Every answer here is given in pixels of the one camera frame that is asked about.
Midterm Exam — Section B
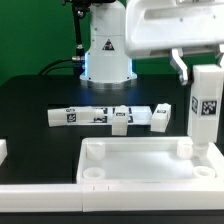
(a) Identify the white desk top tray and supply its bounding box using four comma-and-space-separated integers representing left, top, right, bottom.
76, 137, 224, 184

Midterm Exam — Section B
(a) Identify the white fence bar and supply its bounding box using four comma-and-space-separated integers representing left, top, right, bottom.
0, 139, 7, 166
0, 183, 224, 212

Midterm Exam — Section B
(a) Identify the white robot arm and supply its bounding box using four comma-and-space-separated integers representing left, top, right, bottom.
81, 0, 224, 87

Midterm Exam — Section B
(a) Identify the black cable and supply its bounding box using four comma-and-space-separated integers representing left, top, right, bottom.
37, 55, 85, 76

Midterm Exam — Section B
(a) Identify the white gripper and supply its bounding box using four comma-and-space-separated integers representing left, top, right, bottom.
125, 0, 224, 85

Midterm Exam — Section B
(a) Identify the white front fence bar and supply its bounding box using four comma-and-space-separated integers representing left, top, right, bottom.
0, 183, 224, 212

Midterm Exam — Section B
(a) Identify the white marker sheet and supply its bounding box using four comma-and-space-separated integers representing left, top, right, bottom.
92, 106, 152, 125

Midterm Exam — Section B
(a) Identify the white left fence bar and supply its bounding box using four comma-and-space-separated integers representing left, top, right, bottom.
0, 139, 7, 166

